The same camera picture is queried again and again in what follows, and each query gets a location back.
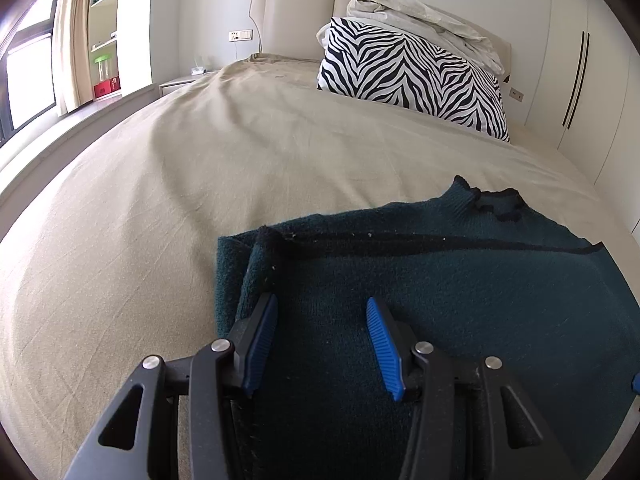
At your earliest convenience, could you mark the zebra print pillow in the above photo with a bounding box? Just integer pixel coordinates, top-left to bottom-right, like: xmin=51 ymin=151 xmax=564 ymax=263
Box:
xmin=316 ymin=16 xmax=511 ymax=143

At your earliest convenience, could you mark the beige curtain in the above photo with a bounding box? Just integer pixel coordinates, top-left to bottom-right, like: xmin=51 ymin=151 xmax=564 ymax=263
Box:
xmin=51 ymin=0 xmax=94 ymax=117

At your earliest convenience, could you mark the beige padded headboard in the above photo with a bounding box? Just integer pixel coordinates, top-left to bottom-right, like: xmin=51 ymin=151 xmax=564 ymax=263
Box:
xmin=248 ymin=0 xmax=513 ymax=77

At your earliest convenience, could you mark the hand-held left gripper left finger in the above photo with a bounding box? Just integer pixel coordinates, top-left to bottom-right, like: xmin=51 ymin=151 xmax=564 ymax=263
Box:
xmin=62 ymin=292 xmax=279 ymax=480

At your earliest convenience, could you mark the beige bed sheet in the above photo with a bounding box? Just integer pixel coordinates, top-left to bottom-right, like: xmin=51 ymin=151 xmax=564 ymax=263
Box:
xmin=0 ymin=55 xmax=640 ymax=480

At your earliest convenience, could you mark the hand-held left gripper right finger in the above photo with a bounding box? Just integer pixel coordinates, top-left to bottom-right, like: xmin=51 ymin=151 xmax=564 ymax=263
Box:
xmin=366 ymin=297 xmax=581 ymax=480

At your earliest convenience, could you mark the crumpled white duvet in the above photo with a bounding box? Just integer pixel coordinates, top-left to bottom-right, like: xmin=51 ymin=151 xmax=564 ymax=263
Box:
xmin=346 ymin=0 xmax=505 ymax=73

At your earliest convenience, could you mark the white window bench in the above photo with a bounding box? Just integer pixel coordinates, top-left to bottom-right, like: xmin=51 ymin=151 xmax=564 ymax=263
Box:
xmin=0 ymin=84 xmax=167 ymax=222

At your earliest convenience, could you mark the white nightstand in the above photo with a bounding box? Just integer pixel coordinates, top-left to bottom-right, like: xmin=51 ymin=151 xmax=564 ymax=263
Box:
xmin=160 ymin=73 xmax=213 ymax=97

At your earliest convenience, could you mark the black framed window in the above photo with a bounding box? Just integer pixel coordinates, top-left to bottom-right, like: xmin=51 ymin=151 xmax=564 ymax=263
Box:
xmin=0 ymin=0 xmax=62 ymax=148

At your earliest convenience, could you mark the dark green knit sweater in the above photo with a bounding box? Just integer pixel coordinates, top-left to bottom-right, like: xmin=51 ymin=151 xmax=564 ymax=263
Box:
xmin=215 ymin=175 xmax=640 ymax=480

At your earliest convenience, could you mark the white shelf unit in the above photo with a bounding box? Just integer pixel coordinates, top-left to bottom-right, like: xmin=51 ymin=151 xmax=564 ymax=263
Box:
xmin=87 ymin=0 xmax=124 ymax=102

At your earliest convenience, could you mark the white wardrobe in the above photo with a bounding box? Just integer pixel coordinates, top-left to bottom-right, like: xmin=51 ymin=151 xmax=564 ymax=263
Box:
xmin=522 ymin=0 xmax=640 ymax=241

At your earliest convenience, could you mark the red box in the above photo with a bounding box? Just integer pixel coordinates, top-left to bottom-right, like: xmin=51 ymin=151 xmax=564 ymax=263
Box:
xmin=93 ymin=76 xmax=122 ymax=102

